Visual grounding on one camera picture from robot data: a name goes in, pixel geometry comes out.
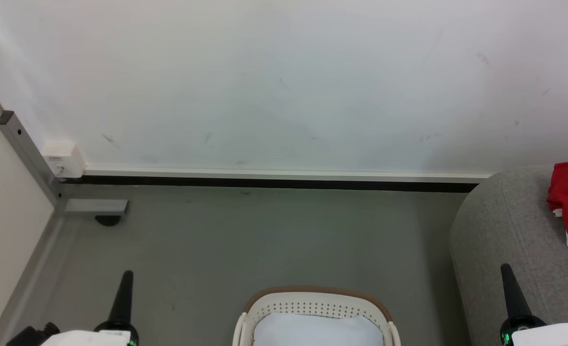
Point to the grey white left gripper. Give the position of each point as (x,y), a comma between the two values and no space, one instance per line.
(89,339)

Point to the grey white right gripper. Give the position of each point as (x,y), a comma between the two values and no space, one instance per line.
(552,336)

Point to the white laundry basket brown rim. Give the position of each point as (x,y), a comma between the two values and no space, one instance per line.
(312,302)

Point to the light blue clothing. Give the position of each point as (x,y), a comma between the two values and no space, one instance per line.
(317,331)

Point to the black round partition foot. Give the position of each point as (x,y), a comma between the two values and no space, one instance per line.
(108,220)

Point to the grey fabric sofa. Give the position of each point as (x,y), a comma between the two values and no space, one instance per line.
(504,230)

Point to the grey metal foot bar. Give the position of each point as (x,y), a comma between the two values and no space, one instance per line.
(96,206)

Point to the white and black baseboard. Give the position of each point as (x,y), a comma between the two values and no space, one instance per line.
(284,178)

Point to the white wall box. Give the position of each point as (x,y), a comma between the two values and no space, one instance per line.
(64,158)

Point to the grey metal partition post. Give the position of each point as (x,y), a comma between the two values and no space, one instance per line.
(27,149)

